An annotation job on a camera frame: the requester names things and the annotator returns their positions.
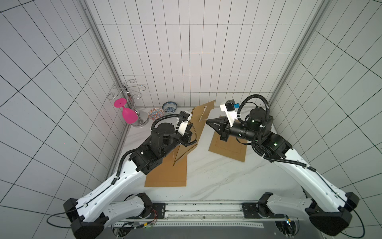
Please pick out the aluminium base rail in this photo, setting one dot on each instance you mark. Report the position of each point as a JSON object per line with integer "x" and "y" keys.
{"x": 203, "y": 209}

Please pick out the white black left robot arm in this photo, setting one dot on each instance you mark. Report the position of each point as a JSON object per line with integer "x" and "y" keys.
{"x": 92, "y": 213}

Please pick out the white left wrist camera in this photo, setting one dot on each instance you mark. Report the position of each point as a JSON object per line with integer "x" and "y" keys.
{"x": 183, "y": 122}

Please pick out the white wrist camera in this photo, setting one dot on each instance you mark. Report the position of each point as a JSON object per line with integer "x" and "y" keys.
{"x": 230, "y": 108}
{"x": 183, "y": 122}

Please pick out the blue white patterned bowl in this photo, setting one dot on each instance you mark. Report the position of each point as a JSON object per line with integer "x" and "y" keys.
{"x": 169, "y": 107}

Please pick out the lower brown kraft file bags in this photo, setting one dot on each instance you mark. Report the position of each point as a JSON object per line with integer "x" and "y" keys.
{"x": 231, "y": 149}

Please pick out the silver wire glass rack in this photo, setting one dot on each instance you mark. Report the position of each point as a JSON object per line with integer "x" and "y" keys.
{"x": 131, "y": 93}

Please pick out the red blue patterned bowl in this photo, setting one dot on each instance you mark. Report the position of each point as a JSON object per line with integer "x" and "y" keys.
{"x": 155, "y": 113}

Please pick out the brown kraft file bag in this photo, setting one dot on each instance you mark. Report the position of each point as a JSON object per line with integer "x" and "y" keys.
{"x": 169, "y": 173}
{"x": 200, "y": 115}

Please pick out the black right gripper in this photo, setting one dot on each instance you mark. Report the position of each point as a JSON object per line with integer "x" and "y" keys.
{"x": 225, "y": 130}

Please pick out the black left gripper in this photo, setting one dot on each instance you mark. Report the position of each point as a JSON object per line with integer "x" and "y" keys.
{"x": 187, "y": 136}

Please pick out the pink plastic wine glass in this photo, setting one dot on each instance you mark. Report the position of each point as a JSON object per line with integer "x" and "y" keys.
{"x": 129, "y": 115}

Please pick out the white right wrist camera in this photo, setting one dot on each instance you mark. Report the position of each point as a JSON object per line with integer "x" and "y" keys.
{"x": 230, "y": 108}

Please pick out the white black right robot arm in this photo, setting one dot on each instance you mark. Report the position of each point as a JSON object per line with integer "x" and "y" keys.
{"x": 327, "y": 207}

